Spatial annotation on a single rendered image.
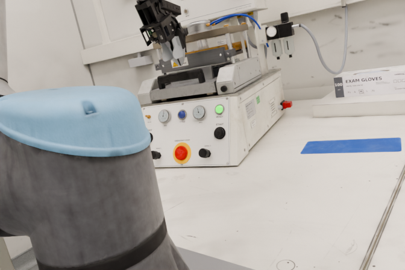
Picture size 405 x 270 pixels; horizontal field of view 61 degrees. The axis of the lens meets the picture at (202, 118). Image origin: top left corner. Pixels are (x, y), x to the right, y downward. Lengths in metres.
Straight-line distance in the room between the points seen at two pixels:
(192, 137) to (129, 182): 0.70
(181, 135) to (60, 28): 1.72
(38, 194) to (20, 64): 2.13
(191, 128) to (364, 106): 0.56
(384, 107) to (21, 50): 2.00
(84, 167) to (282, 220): 0.44
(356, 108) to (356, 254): 0.73
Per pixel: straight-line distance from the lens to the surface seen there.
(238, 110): 0.93
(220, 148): 0.93
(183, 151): 0.97
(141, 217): 0.30
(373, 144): 0.96
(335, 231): 0.61
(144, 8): 0.93
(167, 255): 0.33
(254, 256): 0.57
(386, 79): 1.28
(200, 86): 0.98
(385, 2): 1.49
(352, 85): 1.31
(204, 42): 1.16
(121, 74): 2.36
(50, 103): 0.27
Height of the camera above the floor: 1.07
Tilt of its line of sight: 12 degrees down
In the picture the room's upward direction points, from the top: 12 degrees counter-clockwise
